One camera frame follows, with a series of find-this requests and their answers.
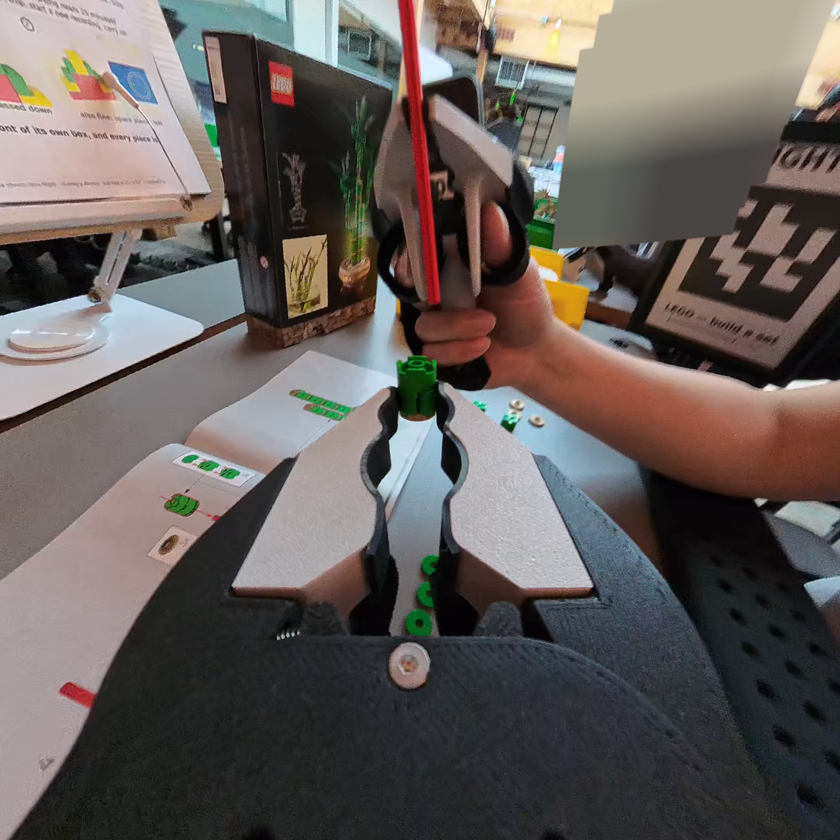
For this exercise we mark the group of green round bricks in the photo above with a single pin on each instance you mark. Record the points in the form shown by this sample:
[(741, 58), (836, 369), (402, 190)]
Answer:
[(508, 422)]

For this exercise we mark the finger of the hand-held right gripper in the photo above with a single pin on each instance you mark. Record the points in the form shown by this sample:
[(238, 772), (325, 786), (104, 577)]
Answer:
[(476, 144), (397, 164)]

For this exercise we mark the red plastic rod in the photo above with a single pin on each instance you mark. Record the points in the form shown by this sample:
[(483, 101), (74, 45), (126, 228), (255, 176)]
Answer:
[(420, 164)]

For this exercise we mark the yellow storage bin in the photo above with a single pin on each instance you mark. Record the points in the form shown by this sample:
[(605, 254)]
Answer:
[(564, 295)]

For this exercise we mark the grey desk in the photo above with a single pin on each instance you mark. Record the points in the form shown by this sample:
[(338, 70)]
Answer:
[(65, 472)]

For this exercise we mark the instruction sheet on stand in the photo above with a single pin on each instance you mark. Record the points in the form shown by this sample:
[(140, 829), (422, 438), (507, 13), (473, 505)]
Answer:
[(65, 367)]

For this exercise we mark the person's right hand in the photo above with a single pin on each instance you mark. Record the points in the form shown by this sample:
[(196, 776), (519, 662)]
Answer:
[(512, 328)]

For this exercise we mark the instruction booklet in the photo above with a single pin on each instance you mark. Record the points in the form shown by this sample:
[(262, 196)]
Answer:
[(79, 590)]

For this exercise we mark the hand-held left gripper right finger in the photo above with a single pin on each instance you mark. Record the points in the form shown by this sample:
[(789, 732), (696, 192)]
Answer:
[(518, 518)]

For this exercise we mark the person's right forearm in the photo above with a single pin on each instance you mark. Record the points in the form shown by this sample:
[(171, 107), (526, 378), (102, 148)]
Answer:
[(656, 420)]

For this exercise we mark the single green round brick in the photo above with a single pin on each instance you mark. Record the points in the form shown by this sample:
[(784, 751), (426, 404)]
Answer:
[(417, 387)]

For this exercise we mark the black bamboo set box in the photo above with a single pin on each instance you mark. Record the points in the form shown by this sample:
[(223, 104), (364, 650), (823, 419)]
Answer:
[(295, 197)]

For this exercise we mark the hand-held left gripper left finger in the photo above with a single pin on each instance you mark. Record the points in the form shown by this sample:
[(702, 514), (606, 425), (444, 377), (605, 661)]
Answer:
[(308, 512)]

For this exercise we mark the black framed marker sign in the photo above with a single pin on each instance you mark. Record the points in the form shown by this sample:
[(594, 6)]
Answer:
[(754, 275)]

